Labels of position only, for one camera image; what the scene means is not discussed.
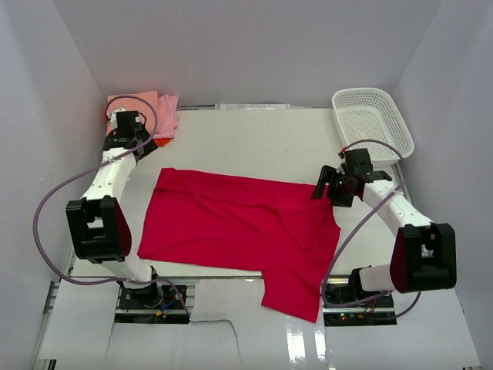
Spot folded peach t shirt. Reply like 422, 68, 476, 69
106, 90, 158, 133

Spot red t shirt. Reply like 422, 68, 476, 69
138, 168, 340, 322

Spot white plastic basket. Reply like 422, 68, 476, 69
331, 87, 414, 167

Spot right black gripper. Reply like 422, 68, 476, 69
311, 166, 355, 208

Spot folded orange t shirt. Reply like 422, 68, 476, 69
153, 138, 172, 147

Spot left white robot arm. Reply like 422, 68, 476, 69
65, 108, 163, 308

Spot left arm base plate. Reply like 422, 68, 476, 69
114, 285, 189, 325

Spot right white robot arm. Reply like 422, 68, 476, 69
312, 148, 457, 308

